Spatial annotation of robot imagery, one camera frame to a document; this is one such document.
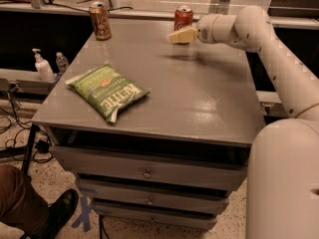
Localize green jalapeno chip bag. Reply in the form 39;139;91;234
66;64;150;123

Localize black leather shoe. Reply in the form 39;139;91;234
20;189;79;239

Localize gold patterned drink can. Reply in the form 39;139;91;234
89;1;112;40

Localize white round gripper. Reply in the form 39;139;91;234
166;14;218;44

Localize red coke can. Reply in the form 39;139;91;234
174;5;193;30

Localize black floor cables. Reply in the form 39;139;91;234
0;83;54;164

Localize small clear plastic bottle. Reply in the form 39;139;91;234
56;52;70;74

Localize brown trouser leg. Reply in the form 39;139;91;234
0;165;49;234

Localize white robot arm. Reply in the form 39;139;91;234
167;6;319;239

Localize white pump sanitizer bottle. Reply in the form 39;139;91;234
32;48;54;82

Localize grey drawer cabinet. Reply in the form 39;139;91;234
33;19;264;230

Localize blue tape cross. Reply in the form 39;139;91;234
72;196;109;238

